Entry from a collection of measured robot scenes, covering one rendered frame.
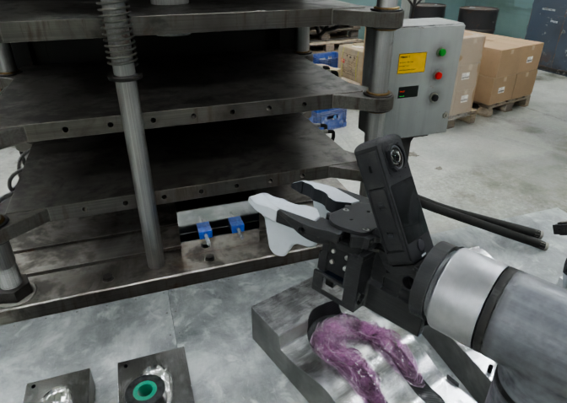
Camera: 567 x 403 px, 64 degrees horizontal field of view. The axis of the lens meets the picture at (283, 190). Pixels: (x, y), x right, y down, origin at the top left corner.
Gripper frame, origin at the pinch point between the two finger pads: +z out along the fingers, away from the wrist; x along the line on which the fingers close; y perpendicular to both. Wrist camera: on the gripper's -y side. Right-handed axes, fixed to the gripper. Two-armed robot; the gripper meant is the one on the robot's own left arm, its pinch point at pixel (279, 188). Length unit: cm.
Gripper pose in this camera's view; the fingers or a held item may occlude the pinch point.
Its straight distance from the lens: 50.8
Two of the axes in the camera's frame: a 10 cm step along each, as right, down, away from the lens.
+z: -7.3, -3.2, 6.0
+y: -0.9, 9.2, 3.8
